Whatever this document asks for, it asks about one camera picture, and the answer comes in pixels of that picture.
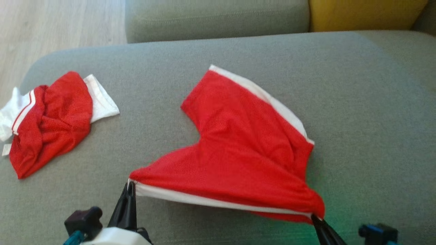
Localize teal plug black camera cable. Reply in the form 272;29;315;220
63;231;85;245

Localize large grey sofa seat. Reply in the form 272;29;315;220
0;31;436;245

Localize red mesh shorts white stripe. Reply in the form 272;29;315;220
129;65;326;225

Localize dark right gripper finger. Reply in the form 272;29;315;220
320;219;348;245
311;214;337;245

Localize large yellow sofa back cushion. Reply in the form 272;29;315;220
308;0;429;33

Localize grey sofa seat cushion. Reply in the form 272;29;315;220
125;0;310;44

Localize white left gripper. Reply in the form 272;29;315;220
80;182;152;245

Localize red jersey white sleeves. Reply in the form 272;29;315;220
0;71;120;180

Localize grey sofa back cushion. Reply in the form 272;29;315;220
412;0;436;36

